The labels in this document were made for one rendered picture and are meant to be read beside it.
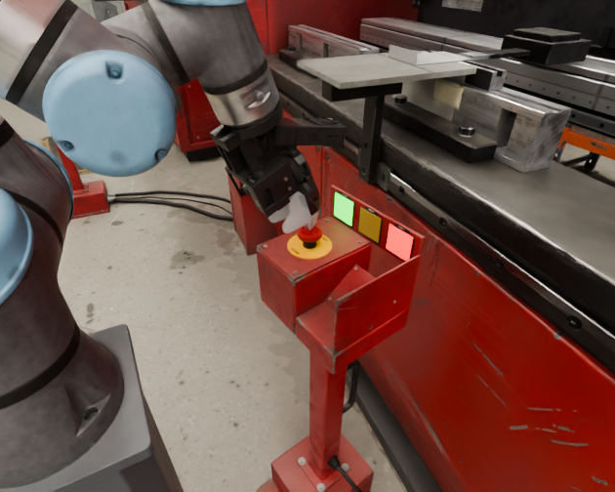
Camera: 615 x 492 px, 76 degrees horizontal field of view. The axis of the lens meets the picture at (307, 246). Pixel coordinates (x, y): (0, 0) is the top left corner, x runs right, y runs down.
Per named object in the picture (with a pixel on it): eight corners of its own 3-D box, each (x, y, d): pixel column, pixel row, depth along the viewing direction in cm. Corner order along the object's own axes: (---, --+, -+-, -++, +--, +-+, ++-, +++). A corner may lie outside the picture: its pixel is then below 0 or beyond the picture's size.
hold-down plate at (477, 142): (375, 112, 88) (376, 99, 86) (395, 109, 89) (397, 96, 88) (469, 164, 65) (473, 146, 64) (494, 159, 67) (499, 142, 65)
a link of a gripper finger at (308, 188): (297, 207, 58) (277, 160, 51) (306, 200, 58) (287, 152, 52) (316, 221, 55) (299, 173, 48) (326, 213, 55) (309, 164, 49)
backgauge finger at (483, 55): (441, 60, 80) (446, 32, 77) (536, 51, 88) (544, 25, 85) (484, 72, 71) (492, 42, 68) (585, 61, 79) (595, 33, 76)
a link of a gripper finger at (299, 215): (286, 246, 60) (265, 202, 53) (314, 223, 61) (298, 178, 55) (298, 256, 58) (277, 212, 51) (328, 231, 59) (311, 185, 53)
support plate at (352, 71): (296, 65, 73) (296, 60, 73) (414, 55, 82) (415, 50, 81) (340, 89, 60) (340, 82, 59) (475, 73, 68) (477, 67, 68)
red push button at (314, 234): (292, 247, 64) (291, 227, 62) (311, 238, 66) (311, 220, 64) (307, 259, 61) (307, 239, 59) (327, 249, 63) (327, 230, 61)
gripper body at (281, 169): (240, 199, 55) (200, 125, 47) (287, 165, 58) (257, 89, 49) (270, 223, 50) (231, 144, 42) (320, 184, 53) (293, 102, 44)
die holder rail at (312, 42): (288, 55, 141) (288, 24, 135) (304, 54, 143) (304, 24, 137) (355, 89, 104) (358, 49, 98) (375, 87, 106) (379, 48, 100)
